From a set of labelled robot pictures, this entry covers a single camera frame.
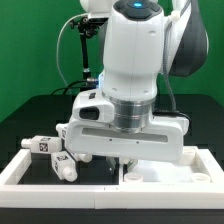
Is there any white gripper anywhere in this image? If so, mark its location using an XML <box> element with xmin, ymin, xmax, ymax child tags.
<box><xmin>65</xmin><ymin>116</ymin><xmax>189</xmax><ymax>170</ymax></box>

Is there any white square tabletop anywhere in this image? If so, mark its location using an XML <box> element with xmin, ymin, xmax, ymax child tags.
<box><xmin>119</xmin><ymin>146</ymin><xmax>212</xmax><ymax>184</ymax></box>

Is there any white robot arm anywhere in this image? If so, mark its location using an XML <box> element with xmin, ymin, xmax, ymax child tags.
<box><xmin>65</xmin><ymin>0</ymin><xmax>209</xmax><ymax>161</ymax></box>

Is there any white U-shaped fence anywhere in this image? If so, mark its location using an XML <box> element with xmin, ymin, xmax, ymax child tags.
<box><xmin>0</xmin><ymin>149</ymin><xmax>224</xmax><ymax>209</ymax></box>

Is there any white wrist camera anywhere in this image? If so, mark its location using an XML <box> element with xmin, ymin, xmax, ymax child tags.
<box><xmin>72</xmin><ymin>89</ymin><xmax>115</xmax><ymax>123</ymax></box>

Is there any black camera stand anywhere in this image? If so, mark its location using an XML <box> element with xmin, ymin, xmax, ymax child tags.
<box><xmin>70</xmin><ymin>16</ymin><xmax>98</xmax><ymax>91</ymax></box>

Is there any grey cable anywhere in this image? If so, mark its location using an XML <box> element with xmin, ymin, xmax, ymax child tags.
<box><xmin>55</xmin><ymin>13</ymin><xmax>88</xmax><ymax>88</ymax></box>

